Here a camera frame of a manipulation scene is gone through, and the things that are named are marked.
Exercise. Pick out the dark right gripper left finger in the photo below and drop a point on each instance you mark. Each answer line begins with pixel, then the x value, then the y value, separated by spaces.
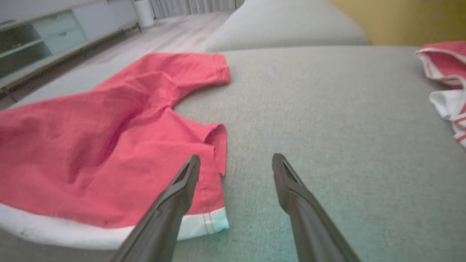
pixel 160 229

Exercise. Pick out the yellow sofa cushion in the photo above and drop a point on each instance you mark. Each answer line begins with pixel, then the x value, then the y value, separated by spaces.
pixel 407 20

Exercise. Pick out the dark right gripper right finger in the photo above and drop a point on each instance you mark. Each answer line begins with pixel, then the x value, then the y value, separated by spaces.
pixel 313 233

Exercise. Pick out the pale low TV cabinet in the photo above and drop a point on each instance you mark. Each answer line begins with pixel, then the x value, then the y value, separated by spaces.
pixel 58 36

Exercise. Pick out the red jersey with white sleeves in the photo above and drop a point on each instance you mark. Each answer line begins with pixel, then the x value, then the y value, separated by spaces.
pixel 447 62

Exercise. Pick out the red shorts with white trim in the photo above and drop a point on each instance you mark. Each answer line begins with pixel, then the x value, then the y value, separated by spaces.
pixel 91 145

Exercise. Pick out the small grey sofa cushion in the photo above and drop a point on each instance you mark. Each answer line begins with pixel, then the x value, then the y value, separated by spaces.
pixel 287 25

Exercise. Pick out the grey fabric sofa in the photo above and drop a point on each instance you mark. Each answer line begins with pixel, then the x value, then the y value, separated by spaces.
pixel 327 127

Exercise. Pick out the white cylindrical bin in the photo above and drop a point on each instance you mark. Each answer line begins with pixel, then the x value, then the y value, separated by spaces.
pixel 144 12

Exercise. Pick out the grey pleated curtain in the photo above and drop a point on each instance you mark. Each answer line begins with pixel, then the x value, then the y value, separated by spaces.
pixel 193 6

